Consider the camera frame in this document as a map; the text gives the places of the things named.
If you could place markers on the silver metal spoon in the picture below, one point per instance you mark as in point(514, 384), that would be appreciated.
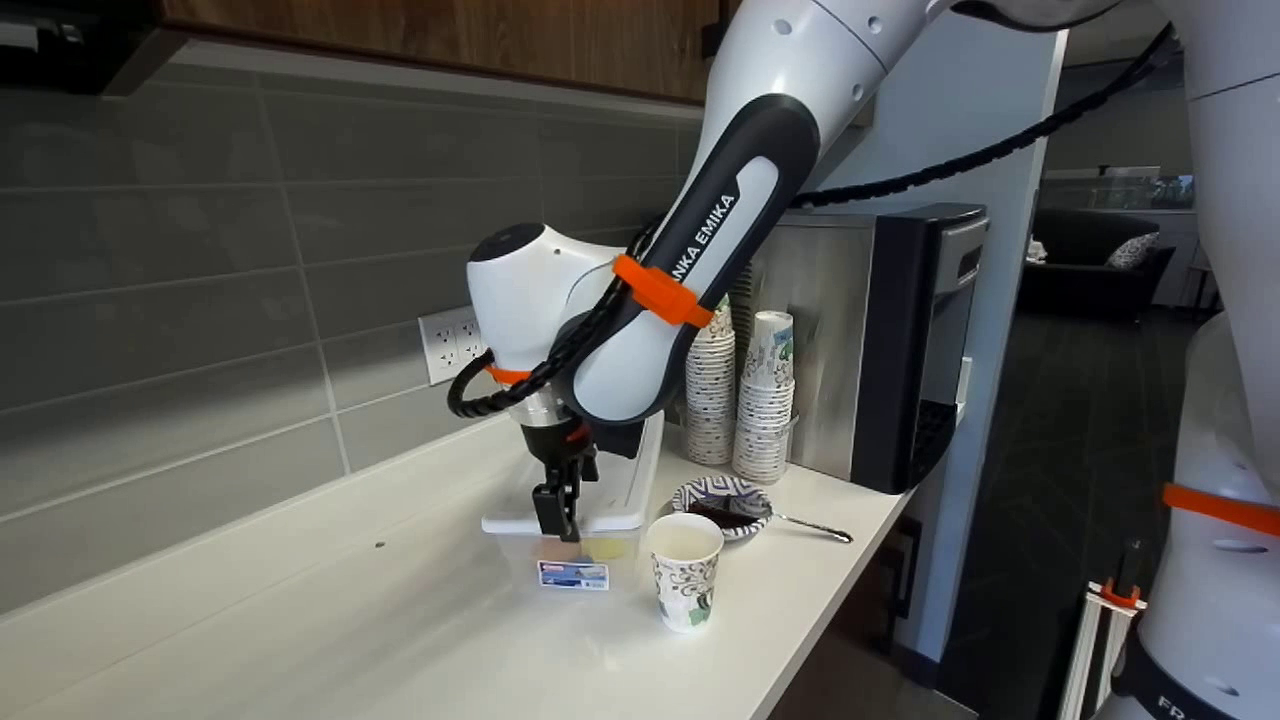
point(817, 530)

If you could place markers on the clear container blue label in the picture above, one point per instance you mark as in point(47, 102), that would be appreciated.
point(575, 576)

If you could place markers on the blue striped bowl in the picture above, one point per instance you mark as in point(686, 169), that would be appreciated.
point(722, 510)

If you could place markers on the wooden wall cabinet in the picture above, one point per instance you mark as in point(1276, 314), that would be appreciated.
point(466, 34)

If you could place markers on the black silver coffee machine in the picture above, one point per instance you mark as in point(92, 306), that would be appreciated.
point(923, 346)

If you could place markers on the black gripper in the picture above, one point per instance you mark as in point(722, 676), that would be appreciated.
point(567, 462)

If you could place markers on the black overhead appliance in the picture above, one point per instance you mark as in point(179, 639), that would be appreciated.
point(74, 43)

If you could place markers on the white wall outlet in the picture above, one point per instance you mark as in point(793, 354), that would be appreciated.
point(449, 346)

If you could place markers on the patterned paper cup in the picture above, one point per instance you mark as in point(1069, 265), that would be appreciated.
point(686, 572)

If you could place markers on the stack of patterned paper cups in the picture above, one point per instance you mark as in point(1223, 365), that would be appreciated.
point(710, 394)
point(767, 400)

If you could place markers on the white orange post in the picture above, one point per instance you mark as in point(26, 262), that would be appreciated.
point(1102, 654)

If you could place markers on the white pillow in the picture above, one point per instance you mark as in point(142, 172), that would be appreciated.
point(1133, 250)

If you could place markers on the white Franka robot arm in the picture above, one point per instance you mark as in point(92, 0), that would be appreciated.
point(745, 214)

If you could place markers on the dark couch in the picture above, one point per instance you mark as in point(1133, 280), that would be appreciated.
point(1067, 272)

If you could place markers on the white tall cabinet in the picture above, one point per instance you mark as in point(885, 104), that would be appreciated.
point(1018, 203)

